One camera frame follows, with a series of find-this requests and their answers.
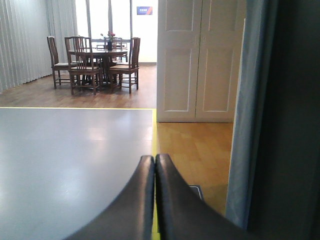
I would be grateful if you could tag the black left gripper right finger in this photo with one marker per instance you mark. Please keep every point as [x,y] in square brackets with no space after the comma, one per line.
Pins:
[182,215]

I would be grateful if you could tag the wooden dining table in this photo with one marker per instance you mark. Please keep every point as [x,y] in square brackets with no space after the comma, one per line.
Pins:
[104,59]

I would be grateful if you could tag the open white fridge door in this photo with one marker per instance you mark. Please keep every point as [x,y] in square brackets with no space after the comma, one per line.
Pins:
[274,177]

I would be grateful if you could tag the wooden dining chair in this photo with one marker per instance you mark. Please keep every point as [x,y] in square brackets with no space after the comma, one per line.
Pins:
[83,71]
[56,65]
[124,76]

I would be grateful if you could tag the wooden dining chair far left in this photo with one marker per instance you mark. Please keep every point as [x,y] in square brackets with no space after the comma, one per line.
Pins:
[56,65]

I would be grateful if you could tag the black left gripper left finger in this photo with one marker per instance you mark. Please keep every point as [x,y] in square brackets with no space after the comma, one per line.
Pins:
[130,215]

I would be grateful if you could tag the grey folding curtain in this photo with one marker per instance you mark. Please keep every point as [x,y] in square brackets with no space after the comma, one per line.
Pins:
[24,28]

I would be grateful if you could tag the blue wall sign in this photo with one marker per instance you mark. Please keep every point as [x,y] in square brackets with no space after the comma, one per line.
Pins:
[144,10]

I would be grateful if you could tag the flower vase on table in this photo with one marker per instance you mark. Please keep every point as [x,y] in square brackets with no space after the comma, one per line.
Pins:
[108,40]

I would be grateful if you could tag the wooden dining chair front left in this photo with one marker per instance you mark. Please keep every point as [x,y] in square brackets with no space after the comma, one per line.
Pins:
[83,71]

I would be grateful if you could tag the white panelled cabinet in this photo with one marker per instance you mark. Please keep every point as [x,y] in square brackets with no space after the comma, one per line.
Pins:
[198,59]

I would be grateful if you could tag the wooden dining chair front right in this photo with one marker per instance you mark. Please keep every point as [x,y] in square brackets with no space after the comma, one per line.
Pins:
[124,76]

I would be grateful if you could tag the dark floor sticker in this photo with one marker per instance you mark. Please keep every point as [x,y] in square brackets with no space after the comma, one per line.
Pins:
[197,190]

